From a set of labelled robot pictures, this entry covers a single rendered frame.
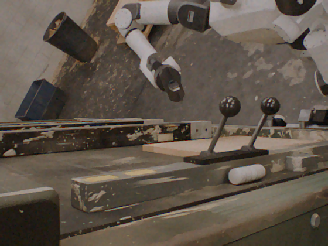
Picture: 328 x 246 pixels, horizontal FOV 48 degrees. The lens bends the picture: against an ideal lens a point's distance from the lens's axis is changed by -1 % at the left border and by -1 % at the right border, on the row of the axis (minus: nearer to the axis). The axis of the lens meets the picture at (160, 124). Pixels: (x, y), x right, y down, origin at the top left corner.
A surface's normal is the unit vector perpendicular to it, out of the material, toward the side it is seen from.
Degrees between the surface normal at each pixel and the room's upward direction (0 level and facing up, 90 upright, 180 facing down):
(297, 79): 0
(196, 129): 90
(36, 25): 90
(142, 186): 90
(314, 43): 7
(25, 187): 60
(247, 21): 68
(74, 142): 90
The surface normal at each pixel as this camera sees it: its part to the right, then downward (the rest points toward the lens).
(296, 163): -0.77, 0.00
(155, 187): 0.64, 0.04
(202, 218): -0.01, -1.00
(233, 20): -0.60, 0.65
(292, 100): -0.67, -0.47
